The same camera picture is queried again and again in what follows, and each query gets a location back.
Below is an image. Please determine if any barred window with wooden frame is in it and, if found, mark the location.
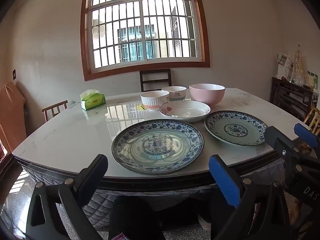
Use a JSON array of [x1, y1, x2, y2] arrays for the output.
[[80, 0, 210, 82]]

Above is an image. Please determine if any green box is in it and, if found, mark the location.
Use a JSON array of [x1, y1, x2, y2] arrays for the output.
[[306, 71, 318, 90]]

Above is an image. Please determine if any pink bowl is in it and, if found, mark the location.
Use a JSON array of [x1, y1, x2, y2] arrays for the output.
[[189, 83, 226, 107]]

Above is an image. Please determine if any person's black trouser leg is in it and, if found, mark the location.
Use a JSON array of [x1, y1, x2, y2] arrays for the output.
[[109, 196, 165, 240]]

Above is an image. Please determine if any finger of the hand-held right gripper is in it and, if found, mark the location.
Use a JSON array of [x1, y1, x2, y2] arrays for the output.
[[264, 126, 320, 172], [294, 123, 320, 157]]

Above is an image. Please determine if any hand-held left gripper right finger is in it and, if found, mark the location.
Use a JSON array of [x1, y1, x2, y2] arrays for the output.
[[209, 154, 299, 240]]

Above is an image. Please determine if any gold ornament in clear bag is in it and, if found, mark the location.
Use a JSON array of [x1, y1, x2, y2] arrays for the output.
[[291, 44, 309, 85]]

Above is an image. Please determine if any large blue patterned plate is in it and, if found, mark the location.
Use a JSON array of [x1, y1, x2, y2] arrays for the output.
[[111, 119, 204, 175]]

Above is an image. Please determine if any green tissue pack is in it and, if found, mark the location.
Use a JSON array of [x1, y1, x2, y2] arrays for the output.
[[80, 89, 106, 111]]

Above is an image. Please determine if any white bowl with cartoon print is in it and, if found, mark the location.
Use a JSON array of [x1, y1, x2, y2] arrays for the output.
[[161, 86, 187, 102]]

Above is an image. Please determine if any white ribbed bowl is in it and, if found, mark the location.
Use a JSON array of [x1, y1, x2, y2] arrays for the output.
[[140, 90, 170, 112]]

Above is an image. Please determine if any yellow wooden frame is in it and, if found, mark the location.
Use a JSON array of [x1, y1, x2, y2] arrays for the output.
[[303, 106, 320, 136]]

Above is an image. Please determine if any dark wooden chair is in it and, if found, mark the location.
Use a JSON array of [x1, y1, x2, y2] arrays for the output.
[[139, 68, 172, 92]]

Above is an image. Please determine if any dark wooden cabinet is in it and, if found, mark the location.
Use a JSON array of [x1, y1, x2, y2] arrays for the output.
[[269, 77, 316, 122]]

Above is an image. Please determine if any light wooden chair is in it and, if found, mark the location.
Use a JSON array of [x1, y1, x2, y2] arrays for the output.
[[42, 100, 68, 122]]

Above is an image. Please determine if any grey quilted table skirt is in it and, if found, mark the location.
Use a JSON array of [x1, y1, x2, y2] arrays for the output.
[[19, 161, 285, 233]]

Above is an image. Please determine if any small blue patterned plate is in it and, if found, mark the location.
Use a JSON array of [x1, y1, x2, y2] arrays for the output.
[[204, 110, 268, 146]]

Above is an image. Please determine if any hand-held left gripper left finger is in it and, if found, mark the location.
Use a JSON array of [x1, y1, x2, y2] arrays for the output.
[[26, 154, 108, 240]]

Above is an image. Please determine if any white floral plate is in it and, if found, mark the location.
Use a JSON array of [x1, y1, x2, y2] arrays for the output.
[[159, 100, 211, 123]]

